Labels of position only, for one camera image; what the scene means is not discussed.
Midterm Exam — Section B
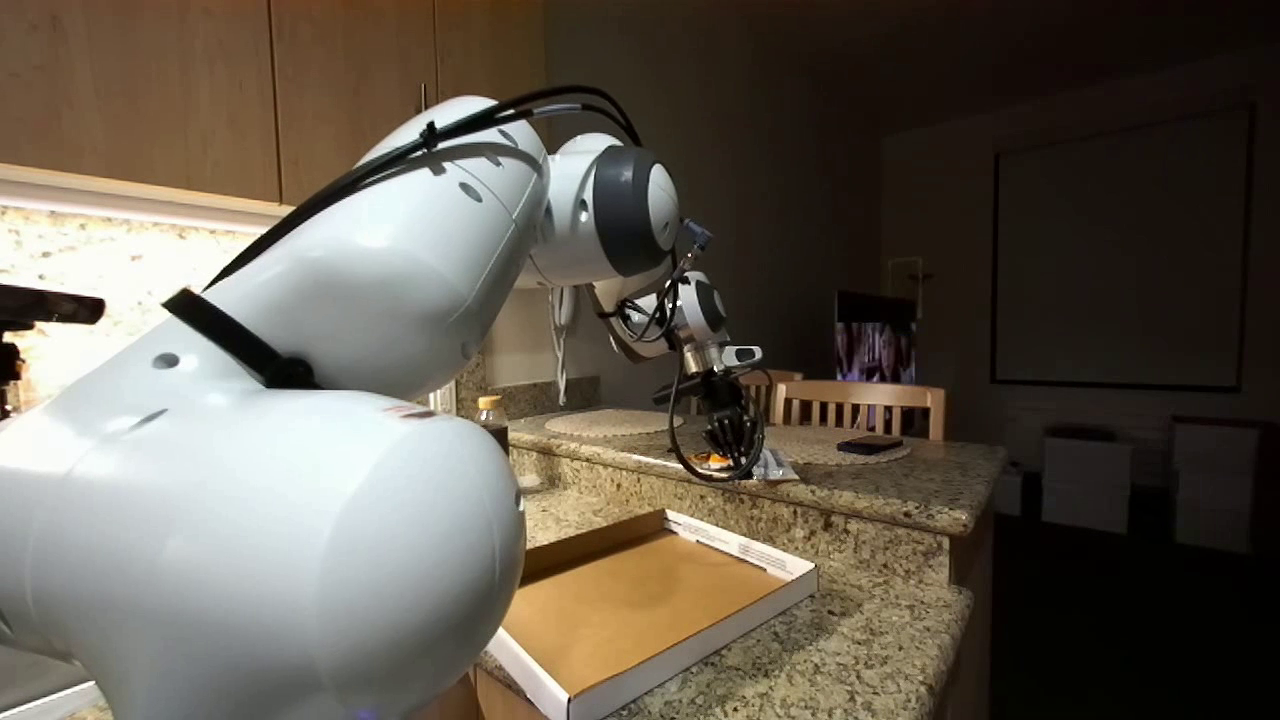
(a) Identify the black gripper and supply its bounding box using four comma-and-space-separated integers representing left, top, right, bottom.
672, 369, 765, 482

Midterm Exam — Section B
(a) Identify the flat cardboard box white rim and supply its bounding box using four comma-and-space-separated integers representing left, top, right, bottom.
478, 510, 822, 720

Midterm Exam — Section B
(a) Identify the white storage box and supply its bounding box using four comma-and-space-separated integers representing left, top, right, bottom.
1170, 417, 1265, 557
1035, 426, 1136, 537

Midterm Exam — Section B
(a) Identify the wooden slat-back chair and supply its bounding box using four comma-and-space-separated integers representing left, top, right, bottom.
742, 363, 808, 404
769, 378, 953, 448

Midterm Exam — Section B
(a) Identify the round woven placemat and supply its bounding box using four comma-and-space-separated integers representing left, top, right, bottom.
786, 430, 918, 467
541, 404, 678, 452

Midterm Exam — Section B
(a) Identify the black phone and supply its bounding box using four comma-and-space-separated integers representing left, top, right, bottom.
831, 431, 907, 461

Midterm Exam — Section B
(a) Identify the dark container with blue light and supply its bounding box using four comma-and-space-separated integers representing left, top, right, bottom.
831, 288, 926, 388

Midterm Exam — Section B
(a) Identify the small brown bottle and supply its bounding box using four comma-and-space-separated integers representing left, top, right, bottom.
471, 392, 517, 461

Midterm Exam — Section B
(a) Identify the large wall projection screen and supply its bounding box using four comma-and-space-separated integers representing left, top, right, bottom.
987, 101, 1255, 396

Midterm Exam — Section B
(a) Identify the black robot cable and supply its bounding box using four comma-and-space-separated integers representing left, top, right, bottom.
204, 85, 751, 490

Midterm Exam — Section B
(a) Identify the black cable strap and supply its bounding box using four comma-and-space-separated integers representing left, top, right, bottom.
161, 286, 322, 392

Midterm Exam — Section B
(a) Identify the black camera on stand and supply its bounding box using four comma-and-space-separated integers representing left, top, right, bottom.
0, 279, 107, 422

